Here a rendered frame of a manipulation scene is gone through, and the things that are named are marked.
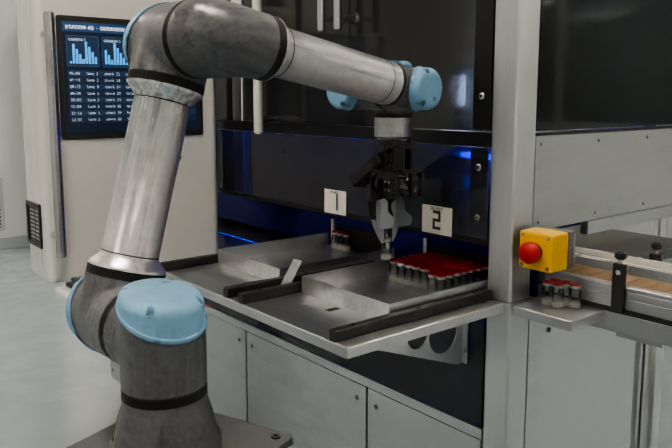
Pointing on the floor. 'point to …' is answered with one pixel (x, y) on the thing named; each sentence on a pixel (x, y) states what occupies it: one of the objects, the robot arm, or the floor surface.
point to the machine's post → (511, 187)
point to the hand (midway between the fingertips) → (384, 235)
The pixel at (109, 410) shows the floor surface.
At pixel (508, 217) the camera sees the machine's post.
